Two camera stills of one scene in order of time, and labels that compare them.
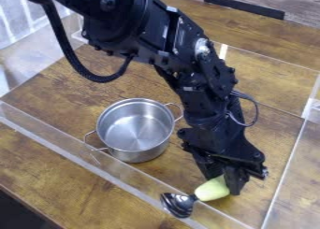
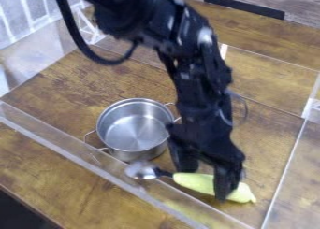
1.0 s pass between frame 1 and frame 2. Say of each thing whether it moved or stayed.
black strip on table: stayed
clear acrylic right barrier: stayed
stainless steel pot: stayed
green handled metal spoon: moved
